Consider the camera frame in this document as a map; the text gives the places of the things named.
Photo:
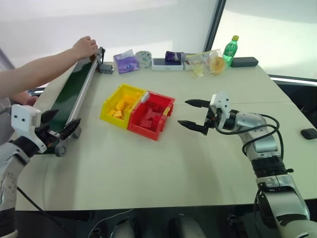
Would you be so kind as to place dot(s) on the person's right hand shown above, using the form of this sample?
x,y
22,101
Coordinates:
x,y
24,98

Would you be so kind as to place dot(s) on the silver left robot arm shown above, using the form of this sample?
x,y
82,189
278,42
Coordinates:
x,y
8,173

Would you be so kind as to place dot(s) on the round white wipes pack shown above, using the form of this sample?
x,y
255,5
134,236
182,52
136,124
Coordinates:
x,y
144,59

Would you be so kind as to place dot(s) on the yellow label on bin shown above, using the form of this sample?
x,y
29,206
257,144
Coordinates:
x,y
166,111

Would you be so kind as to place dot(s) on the clear plastic bag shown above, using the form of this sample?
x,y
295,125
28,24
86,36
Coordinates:
x,y
200,64

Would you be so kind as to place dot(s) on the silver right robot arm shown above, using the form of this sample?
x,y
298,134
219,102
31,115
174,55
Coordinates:
x,y
262,138

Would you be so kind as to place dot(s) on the purple tissue pack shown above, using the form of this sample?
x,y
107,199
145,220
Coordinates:
x,y
125,63

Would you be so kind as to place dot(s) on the black oblong case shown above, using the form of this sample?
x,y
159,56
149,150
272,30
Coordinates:
x,y
245,62

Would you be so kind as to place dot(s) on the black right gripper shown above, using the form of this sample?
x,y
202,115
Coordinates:
x,y
212,118

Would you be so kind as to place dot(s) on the round yellow bread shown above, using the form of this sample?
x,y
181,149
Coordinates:
x,y
218,65

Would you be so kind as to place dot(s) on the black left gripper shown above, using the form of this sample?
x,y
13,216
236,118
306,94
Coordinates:
x,y
47,135

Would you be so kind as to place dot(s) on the dark rounded shape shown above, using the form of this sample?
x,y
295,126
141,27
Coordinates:
x,y
185,226
125,228

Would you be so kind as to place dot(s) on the white box dark lid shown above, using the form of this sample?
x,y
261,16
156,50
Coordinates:
x,y
167,65

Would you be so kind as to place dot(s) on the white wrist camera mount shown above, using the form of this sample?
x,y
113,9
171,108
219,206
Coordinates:
x,y
24,119
221,104

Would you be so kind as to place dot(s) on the dark window frame pillar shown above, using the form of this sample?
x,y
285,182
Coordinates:
x,y
214,22

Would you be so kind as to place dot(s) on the red plastic bin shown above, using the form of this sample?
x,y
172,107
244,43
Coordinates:
x,y
166,100

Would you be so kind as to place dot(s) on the green conveyor belt silver frame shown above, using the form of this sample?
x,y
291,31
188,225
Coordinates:
x,y
67,91

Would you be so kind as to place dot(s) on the person's left hand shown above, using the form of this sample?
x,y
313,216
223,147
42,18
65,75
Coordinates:
x,y
84,47

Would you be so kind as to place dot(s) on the person's left bare forearm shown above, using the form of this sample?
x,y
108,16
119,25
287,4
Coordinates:
x,y
37,69

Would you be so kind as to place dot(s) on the green plastic bottle yellow cap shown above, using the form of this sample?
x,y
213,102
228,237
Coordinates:
x,y
229,53

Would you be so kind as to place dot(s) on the yellow toy block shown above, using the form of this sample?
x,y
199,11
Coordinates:
x,y
118,114
121,105

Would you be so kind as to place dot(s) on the purple snack bag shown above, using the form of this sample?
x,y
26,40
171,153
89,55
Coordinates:
x,y
174,56

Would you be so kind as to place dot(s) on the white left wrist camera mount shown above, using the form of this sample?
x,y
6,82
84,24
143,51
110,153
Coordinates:
x,y
24,119

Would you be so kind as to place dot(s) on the small black rounded device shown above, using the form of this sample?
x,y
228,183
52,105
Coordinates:
x,y
309,134

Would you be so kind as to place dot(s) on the white label on bin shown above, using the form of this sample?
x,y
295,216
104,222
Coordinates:
x,y
145,96

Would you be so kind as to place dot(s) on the yellow plastic bin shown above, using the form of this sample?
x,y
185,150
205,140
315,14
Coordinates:
x,y
109,104

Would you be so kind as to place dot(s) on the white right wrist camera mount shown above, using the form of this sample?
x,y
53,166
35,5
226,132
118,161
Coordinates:
x,y
221,104

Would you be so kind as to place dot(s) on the red toy block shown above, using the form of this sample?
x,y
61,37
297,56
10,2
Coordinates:
x,y
146,123

